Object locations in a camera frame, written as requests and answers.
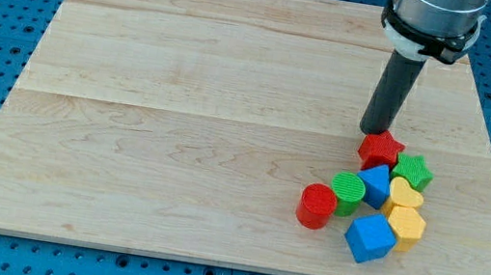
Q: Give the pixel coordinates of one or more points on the red cylinder block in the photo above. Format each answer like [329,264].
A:
[318,203]

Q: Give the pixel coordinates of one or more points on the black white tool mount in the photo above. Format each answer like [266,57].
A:
[418,46]

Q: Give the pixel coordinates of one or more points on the green star block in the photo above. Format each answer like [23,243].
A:
[414,170]

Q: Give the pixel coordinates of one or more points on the green cylinder block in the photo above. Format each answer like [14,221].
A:
[349,190]

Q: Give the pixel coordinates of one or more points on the red star block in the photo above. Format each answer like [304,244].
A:
[380,149]

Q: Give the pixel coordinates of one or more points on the yellow heart block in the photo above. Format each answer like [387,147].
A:
[401,194]

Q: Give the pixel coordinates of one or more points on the blue cube block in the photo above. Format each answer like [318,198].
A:
[370,238]

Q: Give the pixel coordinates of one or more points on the yellow hexagon block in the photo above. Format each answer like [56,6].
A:
[408,227]

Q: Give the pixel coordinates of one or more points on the light wooden board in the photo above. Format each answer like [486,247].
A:
[187,130]

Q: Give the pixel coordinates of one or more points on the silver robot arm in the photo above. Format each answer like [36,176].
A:
[419,30]

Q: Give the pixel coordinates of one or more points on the blue triangle block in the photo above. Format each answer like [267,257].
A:
[376,180]

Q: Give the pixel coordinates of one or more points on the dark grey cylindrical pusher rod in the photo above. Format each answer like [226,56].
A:
[394,85]

